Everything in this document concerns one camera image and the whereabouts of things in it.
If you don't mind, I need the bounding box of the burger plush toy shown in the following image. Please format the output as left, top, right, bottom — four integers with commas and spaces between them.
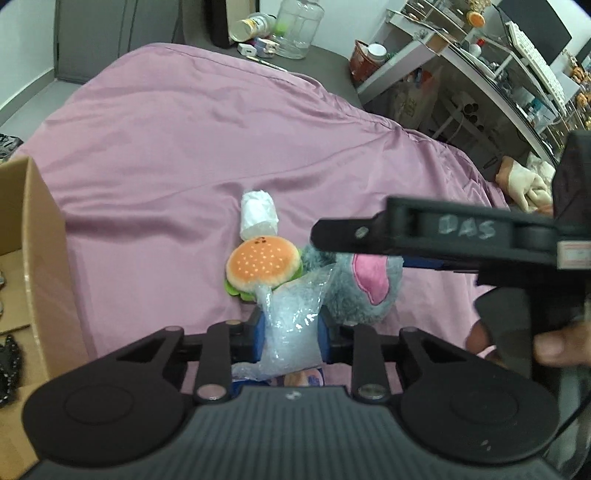
224, 235, 304, 304

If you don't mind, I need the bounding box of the blue white packet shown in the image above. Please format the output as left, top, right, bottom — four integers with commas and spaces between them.
230, 364, 327, 388

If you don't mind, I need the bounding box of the white yellow tin can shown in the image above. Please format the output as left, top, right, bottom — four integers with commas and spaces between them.
229, 12, 278, 44

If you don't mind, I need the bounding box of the black beaded chain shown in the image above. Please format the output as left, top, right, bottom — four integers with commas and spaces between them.
0, 333, 22, 411

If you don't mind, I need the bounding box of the red bottle white lid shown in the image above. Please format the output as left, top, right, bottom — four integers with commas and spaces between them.
348, 39, 389, 85

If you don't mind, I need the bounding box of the long black brown box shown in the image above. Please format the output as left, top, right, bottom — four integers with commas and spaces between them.
182, 0, 235, 50

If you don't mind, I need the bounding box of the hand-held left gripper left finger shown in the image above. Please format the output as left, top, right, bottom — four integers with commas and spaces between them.
98, 309, 267, 404

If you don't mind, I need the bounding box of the black monitor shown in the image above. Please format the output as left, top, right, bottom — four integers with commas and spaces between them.
498, 0, 585, 64

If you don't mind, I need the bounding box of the grey pink plush toy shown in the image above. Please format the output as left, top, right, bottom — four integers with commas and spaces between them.
299, 244, 406, 327

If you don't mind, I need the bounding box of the grey door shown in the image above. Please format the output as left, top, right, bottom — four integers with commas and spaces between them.
54, 0, 184, 86

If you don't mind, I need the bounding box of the pink bed sheet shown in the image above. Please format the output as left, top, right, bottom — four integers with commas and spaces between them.
20, 41, 525, 385

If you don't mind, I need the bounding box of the clear water jug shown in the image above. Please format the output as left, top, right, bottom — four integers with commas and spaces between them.
275, 0, 325, 60

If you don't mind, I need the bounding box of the white cloth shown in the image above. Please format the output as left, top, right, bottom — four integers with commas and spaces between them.
239, 188, 280, 241

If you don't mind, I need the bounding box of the clear bubble wrap bag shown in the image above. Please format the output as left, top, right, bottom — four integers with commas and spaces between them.
255, 262, 339, 385

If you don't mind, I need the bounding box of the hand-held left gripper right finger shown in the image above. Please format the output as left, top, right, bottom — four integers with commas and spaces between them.
318, 307, 472, 402

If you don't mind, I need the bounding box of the white keyboard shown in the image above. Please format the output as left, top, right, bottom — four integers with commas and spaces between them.
505, 20, 567, 105

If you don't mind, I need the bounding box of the beige brown plush toy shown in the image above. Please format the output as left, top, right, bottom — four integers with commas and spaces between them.
495, 155, 558, 214

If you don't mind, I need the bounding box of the cardboard box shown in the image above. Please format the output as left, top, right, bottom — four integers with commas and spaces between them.
0, 156, 92, 478

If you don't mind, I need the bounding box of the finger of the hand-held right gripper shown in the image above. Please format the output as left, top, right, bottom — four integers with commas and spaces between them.
310, 196, 514, 267
403, 257, 479, 275

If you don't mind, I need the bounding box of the person's right hand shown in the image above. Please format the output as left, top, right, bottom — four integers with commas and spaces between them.
465, 318, 591, 370

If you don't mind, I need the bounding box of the small white charger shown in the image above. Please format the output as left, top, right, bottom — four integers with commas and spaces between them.
237, 39, 281, 59

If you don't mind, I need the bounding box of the white desk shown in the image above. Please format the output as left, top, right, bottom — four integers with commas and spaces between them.
357, 0, 591, 163

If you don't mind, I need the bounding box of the white paper bag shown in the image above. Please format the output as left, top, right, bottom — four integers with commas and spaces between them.
392, 75, 440, 131

